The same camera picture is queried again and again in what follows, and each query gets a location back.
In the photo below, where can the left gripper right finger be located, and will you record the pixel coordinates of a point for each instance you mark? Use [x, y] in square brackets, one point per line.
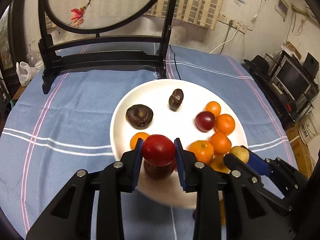
[185, 162]

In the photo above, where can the black speaker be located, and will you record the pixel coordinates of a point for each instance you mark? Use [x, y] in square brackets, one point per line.
[311, 65]

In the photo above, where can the blue striped tablecloth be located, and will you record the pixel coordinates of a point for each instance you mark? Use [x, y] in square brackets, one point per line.
[48, 137]

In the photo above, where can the dark red plum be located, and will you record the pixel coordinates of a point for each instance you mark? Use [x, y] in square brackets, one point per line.
[205, 121]

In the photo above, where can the round embroidered screen stand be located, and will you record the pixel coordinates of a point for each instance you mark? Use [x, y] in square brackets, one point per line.
[68, 24]

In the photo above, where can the white plastic bag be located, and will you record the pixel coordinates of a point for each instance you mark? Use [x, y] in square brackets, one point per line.
[25, 73]

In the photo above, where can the small mandarin orange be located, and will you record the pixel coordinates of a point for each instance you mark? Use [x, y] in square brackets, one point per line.
[225, 124]

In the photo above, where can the small orange left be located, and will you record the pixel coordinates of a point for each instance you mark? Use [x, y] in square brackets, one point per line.
[134, 139]

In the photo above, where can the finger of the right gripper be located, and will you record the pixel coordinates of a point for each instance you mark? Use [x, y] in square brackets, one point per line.
[257, 164]
[235, 165]

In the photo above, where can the wall power strip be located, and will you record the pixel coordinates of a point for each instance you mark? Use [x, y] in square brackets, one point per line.
[238, 25]

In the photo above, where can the mandarin in pile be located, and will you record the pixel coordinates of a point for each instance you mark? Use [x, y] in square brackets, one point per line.
[220, 143]

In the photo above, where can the woven bamboo wall hanging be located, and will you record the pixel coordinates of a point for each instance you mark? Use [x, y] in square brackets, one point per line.
[204, 13]

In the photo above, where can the old monitor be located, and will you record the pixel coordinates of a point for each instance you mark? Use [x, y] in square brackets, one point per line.
[289, 79]

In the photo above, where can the orange mandarin centre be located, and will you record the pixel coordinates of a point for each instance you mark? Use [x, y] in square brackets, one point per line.
[203, 150]

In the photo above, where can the small tan kiwi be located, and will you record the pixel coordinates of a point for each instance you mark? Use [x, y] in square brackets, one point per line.
[241, 153]

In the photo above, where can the white round plate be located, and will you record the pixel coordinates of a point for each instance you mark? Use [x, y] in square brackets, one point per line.
[172, 124]

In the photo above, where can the red cherry tomato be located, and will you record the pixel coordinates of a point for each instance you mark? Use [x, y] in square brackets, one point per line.
[158, 150]

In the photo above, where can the dark plum beside plate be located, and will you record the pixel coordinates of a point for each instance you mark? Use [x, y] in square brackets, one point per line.
[158, 172]

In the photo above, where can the yellow-orange persimmon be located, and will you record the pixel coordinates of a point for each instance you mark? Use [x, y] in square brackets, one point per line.
[218, 165]

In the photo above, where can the white plastic bucket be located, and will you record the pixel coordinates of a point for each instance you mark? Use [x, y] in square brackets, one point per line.
[308, 128]

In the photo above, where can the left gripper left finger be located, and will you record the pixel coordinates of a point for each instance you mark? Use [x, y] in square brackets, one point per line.
[132, 161]

